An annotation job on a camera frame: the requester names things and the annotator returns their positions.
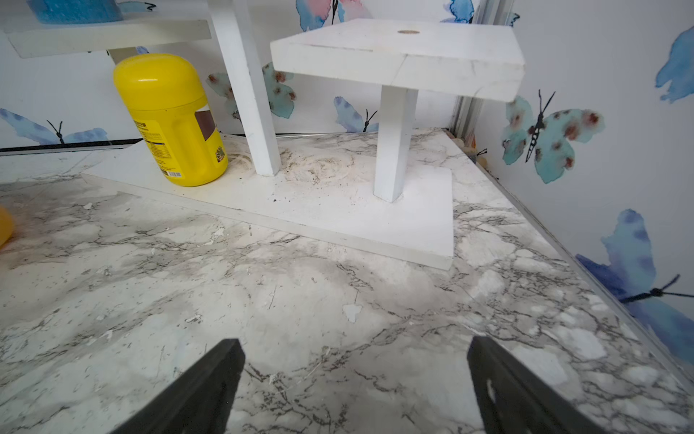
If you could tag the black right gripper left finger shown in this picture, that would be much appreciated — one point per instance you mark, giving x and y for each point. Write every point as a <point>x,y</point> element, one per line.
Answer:
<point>200,400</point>

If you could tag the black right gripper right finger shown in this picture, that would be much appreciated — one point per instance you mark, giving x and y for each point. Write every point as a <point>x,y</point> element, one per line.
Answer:
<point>512,399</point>

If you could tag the yellow plastic storage box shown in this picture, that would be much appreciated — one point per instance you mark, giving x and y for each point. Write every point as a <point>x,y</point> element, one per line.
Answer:
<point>6,226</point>

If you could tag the yellow plastic canister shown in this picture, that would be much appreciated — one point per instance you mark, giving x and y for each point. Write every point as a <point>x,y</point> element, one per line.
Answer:
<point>165,98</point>

